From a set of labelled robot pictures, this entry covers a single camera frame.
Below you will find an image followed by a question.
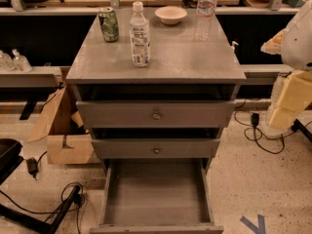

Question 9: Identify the black metal stand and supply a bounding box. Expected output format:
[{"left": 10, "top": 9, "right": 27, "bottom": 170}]
[{"left": 0, "top": 182, "right": 85, "bottom": 234}]

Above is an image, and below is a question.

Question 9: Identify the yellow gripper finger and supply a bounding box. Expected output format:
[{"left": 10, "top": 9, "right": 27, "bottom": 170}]
[
  {"left": 267, "top": 70, "right": 312, "bottom": 130},
  {"left": 260, "top": 29, "right": 286, "bottom": 55}
]

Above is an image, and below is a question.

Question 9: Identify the clear pump bottle left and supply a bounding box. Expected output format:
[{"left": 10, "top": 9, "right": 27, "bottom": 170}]
[{"left": 0, "top": 51, "right": 16, "bottom": 71}]

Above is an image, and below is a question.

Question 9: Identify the labelled plastic bottle white cap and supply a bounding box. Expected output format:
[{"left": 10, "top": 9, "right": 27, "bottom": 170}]
[{"left": 129, "top": 1, "right": 150, "bottom": 67}]

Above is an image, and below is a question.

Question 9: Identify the grey top drawer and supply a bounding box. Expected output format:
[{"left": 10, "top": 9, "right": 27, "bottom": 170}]
[{"left": 77, "top": 100, "right": 234, "bottom": 128}]

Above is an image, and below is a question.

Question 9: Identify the black power adapter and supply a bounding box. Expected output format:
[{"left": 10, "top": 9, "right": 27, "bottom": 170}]
[
  {"left": 251, "top": 113, "right": 259, "bottom": 127},
  {"left": 26, "top": 157, "right": 38, "bottom": 178}
]

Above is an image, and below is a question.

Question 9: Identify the cardboard box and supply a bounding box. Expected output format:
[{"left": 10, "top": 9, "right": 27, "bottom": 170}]
[{"left": 26, "top": 66, "right": 101, "bottom": 166}]

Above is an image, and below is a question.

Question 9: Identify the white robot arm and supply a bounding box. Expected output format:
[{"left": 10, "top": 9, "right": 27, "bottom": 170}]
[{"left": 260, "top": 0, "right": 312, "bottom": 134}]

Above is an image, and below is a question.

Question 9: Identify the black power adapter left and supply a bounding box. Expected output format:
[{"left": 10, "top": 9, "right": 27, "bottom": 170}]
[{"left": 26, "top": 157, "right": 38, "bottom": 178}]

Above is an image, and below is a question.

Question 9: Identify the clear water bottle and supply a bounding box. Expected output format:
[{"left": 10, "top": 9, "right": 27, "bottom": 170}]
[{"left": 194, "top": 0, "right": 216, "bottom": 41}]

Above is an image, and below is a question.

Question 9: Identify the clear pump bottle right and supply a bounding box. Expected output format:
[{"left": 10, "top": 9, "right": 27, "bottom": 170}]
[{"left": 12, "top": 49, "right": 32, "bottom": 72}]

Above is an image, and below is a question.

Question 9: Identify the clear pump bottle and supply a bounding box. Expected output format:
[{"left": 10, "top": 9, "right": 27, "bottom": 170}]
[
  {"left": 12, "top": 49, "right": 32, "bottom": 72},
  {"left": 0, "top": 51, "right": 16, "bottom": 71}
]

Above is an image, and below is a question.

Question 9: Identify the grey middle drawer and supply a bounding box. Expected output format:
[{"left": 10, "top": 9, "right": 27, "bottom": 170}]
[{"left": 92, "top": 138, "right": 219, "bottom": 159}]

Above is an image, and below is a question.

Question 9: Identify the small white pump bottle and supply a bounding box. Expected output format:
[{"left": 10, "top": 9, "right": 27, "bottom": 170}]
[{"left": 230, "top": 41, "right": 239, "bottom": 53}]

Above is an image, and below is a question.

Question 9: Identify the black power adapter right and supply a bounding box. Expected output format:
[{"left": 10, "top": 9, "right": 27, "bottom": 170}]
[{"left": 251, "top": 113, "right": 259, "bottom": 127}]

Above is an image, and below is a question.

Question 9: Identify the green soda can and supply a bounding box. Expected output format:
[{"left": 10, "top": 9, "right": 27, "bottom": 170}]
[{"left": 98, "top": 7, "right": 119, "bottom": 42}]

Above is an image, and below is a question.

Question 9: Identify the black cable on floor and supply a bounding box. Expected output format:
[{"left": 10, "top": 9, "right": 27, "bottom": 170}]
[{"left": 233, "top": 110, "right": 298, "bottom": 155}]

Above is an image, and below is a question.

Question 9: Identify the grey open bottom drawer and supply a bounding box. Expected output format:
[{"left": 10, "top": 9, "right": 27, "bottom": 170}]
[{"left": 90, "top": 159, "right": 223, "bottom": 234}]

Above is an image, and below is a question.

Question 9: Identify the white bowl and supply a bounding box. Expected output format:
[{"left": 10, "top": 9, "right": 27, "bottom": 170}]
[{"left": 155, "top": 6, "right": 187, "bottom": 25}]

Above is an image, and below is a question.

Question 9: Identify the grey wooden drawer cabinet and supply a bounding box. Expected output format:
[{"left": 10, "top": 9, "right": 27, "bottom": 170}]
[{"left": 66, "top": 8, "right": 246, "bottom": 167}]

